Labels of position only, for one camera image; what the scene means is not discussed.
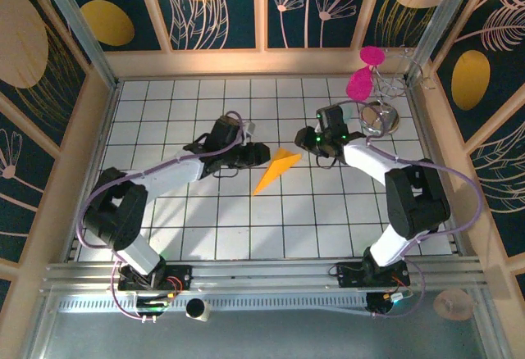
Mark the orange paper sheet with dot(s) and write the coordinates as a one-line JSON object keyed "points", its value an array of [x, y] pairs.
{"points": [[279, 164]]}

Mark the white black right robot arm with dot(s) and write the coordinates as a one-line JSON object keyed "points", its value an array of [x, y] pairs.
{"points": [[414, 199]]}

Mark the chrome glass rack stand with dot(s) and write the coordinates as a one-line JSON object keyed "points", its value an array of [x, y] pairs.
{"points": [[383, 121]]}

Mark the pink wine glass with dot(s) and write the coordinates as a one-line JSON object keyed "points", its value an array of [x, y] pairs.
{"points": [[360, 84]]}

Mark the small white black cylinder device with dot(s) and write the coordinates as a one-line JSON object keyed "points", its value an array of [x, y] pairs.
{"points": [[197, 310]]}

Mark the translucent pink round disc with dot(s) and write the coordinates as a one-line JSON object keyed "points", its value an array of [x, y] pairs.
{"points": [[453, 303]]}

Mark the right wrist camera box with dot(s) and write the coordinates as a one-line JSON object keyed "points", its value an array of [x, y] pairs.
{"points": [[332, 119]]}

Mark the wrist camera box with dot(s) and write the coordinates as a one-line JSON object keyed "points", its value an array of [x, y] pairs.
{"points": [[225, 129], [332, 119]]}

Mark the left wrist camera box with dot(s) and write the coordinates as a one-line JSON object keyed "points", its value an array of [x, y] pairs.
{"points": [[225, 129]]}

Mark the aluminium mounting rail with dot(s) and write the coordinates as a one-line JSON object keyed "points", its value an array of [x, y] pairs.
{"points": [[262, 269]]}

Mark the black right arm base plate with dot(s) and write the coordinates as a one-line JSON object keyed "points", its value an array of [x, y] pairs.
{"points": [[344, 273]]}

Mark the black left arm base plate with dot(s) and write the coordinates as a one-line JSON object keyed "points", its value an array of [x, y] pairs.
{"points": [[180, 275]]}

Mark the aluminium frame post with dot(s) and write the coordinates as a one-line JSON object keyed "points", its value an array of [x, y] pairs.
{"points": [[78, 31], [439, 23]]}

